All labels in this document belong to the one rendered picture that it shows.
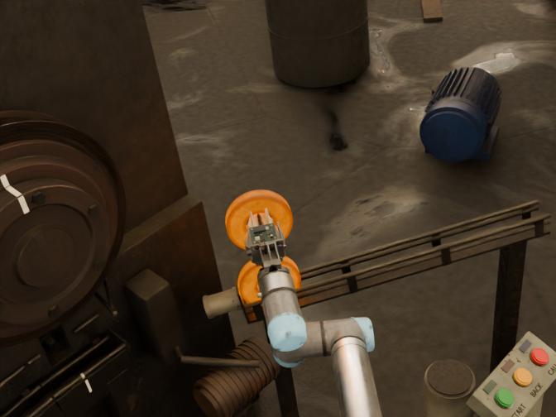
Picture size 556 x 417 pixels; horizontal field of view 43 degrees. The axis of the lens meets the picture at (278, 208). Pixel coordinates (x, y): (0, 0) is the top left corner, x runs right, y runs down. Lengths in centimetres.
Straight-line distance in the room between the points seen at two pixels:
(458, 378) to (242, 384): 53
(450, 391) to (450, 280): 107
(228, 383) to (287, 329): 45
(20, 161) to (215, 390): 79
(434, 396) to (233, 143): 224
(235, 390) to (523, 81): 277
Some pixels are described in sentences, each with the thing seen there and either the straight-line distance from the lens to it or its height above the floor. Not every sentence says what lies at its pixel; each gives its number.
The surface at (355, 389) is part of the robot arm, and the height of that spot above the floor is 84.
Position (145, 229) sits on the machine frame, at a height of 87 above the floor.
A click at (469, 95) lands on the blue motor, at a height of 32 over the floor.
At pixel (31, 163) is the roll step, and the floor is 127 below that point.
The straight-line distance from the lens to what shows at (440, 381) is 180.
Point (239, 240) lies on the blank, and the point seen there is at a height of 87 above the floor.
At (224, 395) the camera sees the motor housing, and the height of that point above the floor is 51.
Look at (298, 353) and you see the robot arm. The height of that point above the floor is 77.
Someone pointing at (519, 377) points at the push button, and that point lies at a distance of 170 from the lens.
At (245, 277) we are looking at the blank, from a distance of 175.
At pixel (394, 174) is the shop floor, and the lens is 335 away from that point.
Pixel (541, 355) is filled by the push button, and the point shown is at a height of 61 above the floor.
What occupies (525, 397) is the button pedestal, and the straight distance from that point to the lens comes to 170.
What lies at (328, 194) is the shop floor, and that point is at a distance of 326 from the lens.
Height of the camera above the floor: 191
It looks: 37 degrees down
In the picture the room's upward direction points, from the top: 9 degrees counter-clockwise
